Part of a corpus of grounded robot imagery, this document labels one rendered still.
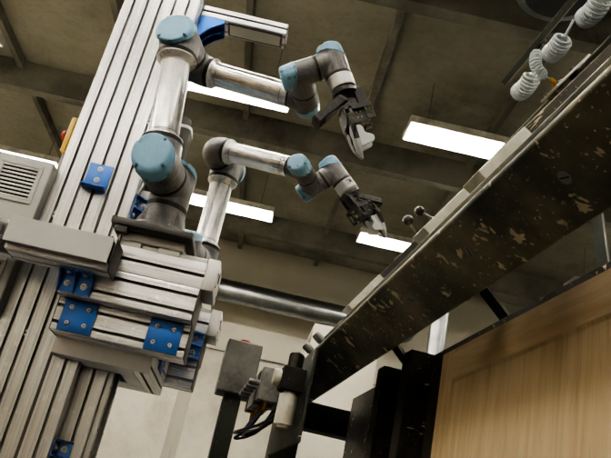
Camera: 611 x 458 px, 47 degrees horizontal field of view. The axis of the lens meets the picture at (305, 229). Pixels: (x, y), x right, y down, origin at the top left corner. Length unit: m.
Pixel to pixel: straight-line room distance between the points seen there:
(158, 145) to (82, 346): 0.58
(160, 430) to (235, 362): 2.04
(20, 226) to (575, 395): 1.35
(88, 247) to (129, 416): 2.70
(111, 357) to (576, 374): 1.28
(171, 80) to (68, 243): 0.55
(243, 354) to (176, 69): 0.97
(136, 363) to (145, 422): 2.45
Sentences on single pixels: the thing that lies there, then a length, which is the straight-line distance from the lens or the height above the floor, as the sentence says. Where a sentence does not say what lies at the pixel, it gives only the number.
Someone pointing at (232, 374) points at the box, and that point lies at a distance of 2.43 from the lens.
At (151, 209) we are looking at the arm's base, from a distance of 2.02.
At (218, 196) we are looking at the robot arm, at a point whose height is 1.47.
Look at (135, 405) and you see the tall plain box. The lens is 4.47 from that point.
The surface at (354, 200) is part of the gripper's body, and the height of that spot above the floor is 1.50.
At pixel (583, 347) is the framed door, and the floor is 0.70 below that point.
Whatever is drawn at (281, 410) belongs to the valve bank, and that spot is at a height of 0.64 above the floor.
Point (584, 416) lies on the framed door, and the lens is 1.10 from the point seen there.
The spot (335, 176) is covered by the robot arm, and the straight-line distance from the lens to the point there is 2.59.
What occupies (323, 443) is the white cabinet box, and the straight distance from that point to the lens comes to 5.96.
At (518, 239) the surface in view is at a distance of 0.96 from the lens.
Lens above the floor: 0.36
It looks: 23 degrees up
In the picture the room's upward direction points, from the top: 13 degrees clockwise
